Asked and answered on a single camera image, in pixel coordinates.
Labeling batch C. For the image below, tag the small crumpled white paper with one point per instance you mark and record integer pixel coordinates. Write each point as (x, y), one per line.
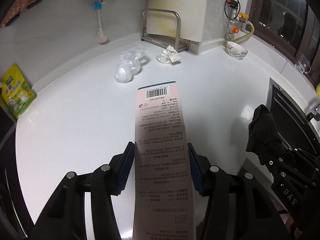
(169, 56)

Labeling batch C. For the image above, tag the dark window frame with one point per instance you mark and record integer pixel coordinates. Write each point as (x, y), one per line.
(292, 28)

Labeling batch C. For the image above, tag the metal board rack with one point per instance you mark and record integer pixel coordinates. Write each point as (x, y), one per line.
(163, 28)

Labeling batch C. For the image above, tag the blue handled bottle brush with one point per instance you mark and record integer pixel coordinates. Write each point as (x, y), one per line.
(101, 36)

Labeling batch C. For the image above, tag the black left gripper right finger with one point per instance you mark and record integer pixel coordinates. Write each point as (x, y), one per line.
(196, 169)

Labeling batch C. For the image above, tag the black kitchen sink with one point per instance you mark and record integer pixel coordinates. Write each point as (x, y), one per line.
(293, 128)

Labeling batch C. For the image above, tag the dark grey cloth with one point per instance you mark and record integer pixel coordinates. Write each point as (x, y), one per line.
(263, 138)

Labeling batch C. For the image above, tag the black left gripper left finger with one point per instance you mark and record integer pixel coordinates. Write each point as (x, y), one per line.
(123, 167)

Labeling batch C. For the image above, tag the clear plastic bag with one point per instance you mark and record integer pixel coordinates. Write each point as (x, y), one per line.
(129, 63)

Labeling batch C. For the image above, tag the pink paper package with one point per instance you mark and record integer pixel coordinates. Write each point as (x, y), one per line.
(163, 186)

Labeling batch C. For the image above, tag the clear glass mug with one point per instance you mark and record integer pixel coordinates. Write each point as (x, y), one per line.
(303, 65)

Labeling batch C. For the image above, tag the white cutting board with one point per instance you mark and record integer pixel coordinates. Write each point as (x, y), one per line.
(193, 11)

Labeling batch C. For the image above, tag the gas valve with hose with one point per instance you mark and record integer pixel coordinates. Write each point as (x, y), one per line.
(232, 10)

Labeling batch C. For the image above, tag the yellow green detergent pouch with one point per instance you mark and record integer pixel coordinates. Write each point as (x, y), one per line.
(16, 92)

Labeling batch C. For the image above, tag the sink faucet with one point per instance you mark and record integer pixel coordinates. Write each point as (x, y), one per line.
(313, 113)

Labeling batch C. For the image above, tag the white patterned bowl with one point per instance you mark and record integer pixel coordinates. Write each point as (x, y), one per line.
(235, 50)

